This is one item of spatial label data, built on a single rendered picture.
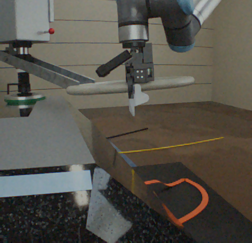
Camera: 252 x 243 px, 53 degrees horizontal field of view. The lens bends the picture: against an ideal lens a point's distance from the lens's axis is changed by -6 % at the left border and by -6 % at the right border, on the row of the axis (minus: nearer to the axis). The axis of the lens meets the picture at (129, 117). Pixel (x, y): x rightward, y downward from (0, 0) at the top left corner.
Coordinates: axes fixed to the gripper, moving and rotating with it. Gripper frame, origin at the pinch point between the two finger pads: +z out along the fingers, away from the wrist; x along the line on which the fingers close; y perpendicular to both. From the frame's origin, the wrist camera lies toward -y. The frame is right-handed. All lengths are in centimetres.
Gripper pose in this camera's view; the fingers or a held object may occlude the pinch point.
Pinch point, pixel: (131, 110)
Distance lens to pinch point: 80.0
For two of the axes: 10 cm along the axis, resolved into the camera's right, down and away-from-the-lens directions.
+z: 0.6, 9.8, 1.7
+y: 10.0, -0.6, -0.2
